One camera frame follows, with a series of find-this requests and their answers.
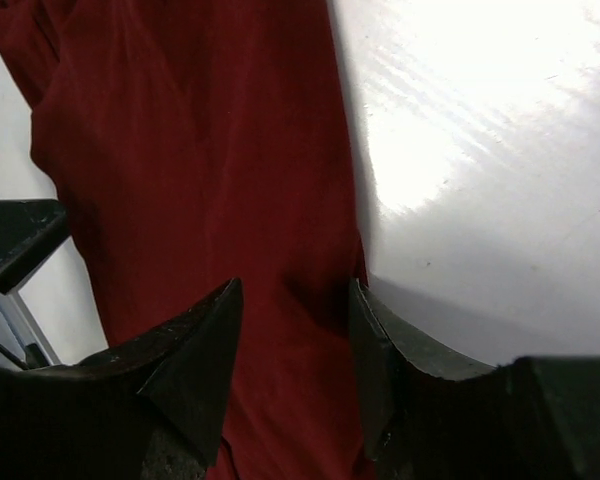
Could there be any dark red t-shirt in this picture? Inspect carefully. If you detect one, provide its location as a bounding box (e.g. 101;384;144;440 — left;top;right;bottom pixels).
0;1;374;479

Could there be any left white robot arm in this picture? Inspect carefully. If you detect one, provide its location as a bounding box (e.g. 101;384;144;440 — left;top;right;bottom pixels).
0;199;69;370

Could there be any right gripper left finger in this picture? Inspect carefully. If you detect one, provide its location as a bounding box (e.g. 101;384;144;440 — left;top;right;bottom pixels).
0;279;243;479

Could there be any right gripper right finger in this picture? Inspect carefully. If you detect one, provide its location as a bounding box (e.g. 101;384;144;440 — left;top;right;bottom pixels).
349;280;600;479

